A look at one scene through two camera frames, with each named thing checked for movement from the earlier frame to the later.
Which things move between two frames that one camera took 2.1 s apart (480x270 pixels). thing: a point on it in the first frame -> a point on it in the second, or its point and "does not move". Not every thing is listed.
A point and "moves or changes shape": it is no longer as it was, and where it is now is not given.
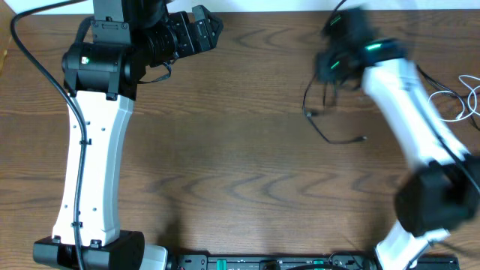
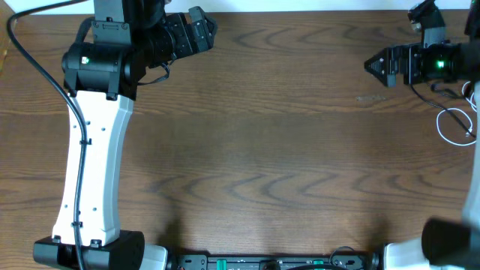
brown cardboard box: x=7 y=43 does not move
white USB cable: x=463 y=99 moves or changes shape
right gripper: x=328 y=69 -> x=411 y=56
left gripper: x=191 y=34 does not move
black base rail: x=339 y=262 does not move
